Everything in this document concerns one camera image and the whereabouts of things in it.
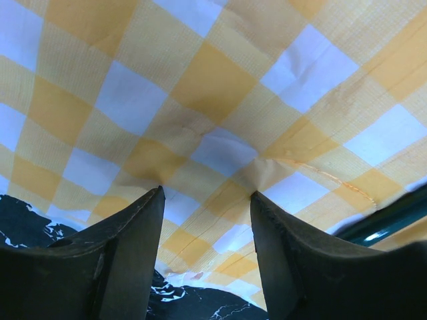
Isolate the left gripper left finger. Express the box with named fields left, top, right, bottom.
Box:
left=1, top=187, right=165, bottom=319

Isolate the silver fork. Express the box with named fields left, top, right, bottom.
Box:
left=334, top=185, right=426, bottom=247

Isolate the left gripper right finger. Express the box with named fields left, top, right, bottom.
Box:
left=250, top=193, right=426, bottom=319

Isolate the yellow checkered tablecloth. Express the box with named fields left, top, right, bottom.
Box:
left=1, top=1, right=426, bottom=307

